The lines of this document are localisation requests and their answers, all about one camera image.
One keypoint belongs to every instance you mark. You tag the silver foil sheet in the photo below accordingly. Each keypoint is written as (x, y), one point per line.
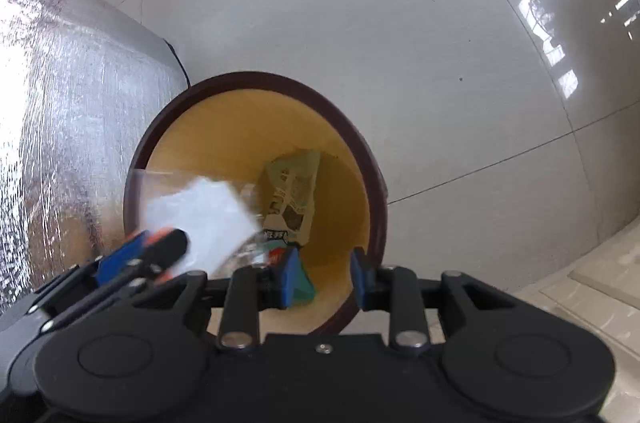
(60, 103)

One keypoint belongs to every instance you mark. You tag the green printed snack wrapper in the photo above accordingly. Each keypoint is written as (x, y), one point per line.
(292, 193)

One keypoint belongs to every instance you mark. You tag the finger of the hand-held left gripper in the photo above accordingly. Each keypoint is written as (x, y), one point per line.
(125, 255)
(172, 248)

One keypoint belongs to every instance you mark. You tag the teal packet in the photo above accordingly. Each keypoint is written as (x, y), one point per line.
(305, 285)

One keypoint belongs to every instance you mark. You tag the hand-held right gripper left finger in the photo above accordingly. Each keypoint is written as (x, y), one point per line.
(287, 278)

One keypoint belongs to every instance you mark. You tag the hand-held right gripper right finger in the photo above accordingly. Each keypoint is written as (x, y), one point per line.
(360, 280)

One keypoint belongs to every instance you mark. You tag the clear bag with white paper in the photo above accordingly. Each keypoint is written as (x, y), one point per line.
(200, 213)

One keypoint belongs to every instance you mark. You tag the brown-rimmed wooden trash bin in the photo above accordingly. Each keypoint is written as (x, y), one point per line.
(225, 128)

